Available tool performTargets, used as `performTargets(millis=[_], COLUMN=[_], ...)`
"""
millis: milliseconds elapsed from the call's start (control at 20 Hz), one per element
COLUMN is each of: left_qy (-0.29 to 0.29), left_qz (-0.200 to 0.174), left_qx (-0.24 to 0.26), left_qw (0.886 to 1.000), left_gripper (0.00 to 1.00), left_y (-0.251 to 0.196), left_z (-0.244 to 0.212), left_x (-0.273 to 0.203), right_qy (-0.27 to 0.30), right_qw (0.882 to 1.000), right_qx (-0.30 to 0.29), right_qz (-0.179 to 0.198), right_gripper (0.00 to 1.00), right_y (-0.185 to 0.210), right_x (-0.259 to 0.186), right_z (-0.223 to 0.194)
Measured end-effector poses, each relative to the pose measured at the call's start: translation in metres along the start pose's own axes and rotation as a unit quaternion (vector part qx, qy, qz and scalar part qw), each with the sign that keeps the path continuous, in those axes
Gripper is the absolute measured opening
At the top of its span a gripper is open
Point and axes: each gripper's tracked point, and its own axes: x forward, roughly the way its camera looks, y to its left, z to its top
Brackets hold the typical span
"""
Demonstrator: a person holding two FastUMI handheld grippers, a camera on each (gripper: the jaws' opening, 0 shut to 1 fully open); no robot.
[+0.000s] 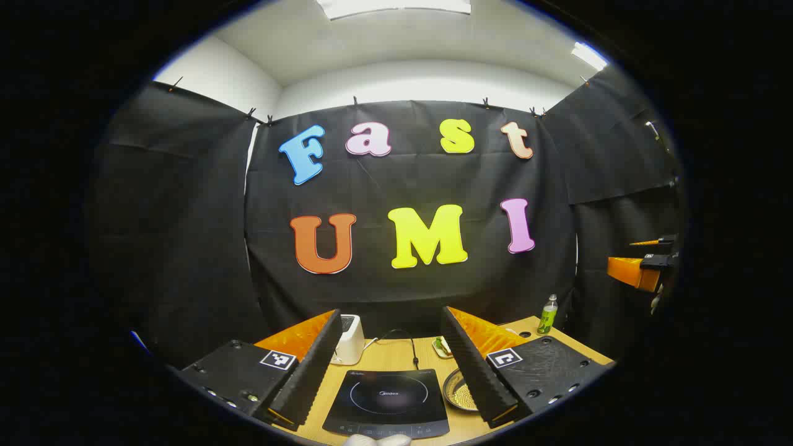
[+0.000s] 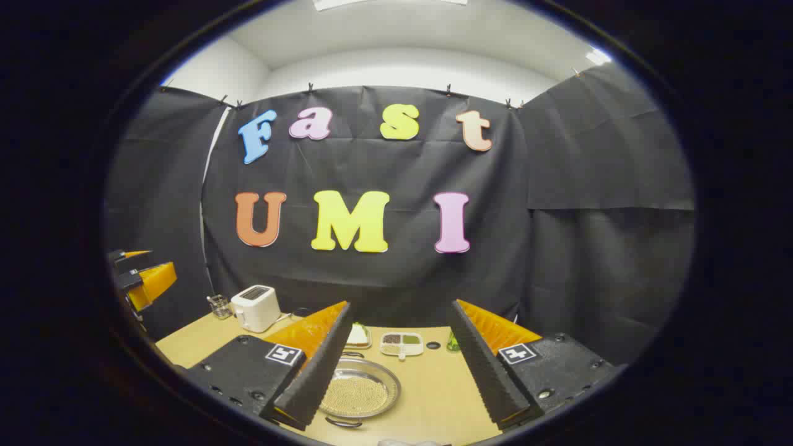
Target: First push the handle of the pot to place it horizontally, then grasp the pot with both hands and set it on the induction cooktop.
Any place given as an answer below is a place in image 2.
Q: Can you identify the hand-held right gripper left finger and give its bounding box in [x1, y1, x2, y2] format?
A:
[183, 302, 354, 432]

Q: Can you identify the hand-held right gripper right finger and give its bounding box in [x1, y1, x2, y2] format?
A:
[447, 300, 620, 432]

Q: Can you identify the stainless steel pot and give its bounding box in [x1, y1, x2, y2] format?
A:
[318, 351, 402, 429]

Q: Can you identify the white divided dish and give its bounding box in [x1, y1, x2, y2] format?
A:
[379, 332, 424, 360]

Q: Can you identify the pile of soybeans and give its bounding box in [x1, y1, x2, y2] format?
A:
[321, 376, 390, 417]

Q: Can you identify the white toaster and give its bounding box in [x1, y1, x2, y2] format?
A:
[230, 285, 281, 333]

